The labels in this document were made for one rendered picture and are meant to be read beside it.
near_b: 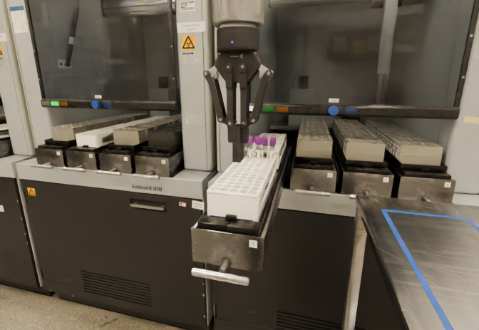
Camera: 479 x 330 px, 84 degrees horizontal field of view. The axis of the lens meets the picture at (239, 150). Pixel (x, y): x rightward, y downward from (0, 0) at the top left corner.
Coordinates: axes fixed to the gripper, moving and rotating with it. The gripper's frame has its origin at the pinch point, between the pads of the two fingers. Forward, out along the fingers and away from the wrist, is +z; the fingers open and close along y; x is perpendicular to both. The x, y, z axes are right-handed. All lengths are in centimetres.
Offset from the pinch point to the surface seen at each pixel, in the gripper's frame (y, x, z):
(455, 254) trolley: -34.7, 7.7, 13.1
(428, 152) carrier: -48, -39, 9
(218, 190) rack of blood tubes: 2.9, 3.8, 8.6
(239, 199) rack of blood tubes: -1.4, 4.9, 9.5
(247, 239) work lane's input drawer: -3.9, 8.4, 15.1
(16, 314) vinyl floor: 115, -25, 95
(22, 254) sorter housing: 113, -32, 67
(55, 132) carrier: 89, -39, 9
